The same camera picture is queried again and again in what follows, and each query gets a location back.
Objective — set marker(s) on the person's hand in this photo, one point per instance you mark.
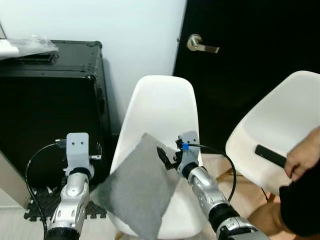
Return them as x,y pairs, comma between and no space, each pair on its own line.
297,162

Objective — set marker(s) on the grey fabric pillow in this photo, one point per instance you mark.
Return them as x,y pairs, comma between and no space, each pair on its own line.
137,190

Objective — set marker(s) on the person's leg with black shorts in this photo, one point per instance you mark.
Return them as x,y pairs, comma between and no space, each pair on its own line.
302,205

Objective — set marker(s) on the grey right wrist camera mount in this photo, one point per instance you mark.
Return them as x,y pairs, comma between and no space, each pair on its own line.
191,142

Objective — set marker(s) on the black door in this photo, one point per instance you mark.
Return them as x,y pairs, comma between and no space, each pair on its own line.
255,30

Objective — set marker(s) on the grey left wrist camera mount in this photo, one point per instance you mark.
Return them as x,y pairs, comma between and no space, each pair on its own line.
77,147

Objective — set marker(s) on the black foam floor mat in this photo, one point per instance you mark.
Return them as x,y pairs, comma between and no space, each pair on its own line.
45,200

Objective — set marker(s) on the white plastic shell chair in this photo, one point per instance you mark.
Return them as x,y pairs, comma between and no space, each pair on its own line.
272,115
160,105

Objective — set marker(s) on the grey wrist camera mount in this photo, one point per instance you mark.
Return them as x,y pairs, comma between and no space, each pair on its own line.
191,142
77,147

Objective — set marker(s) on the white blind wand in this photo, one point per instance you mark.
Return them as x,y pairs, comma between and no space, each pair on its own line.
2,31

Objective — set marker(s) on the black phone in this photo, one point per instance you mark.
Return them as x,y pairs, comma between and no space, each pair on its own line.
270,155

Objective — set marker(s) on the person's forearm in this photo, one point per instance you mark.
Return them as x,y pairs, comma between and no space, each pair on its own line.
314,142

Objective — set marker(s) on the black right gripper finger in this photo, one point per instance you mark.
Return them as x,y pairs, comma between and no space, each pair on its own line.
164,155

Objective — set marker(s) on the clear plastic bag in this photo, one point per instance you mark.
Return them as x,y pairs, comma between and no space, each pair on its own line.
30,46

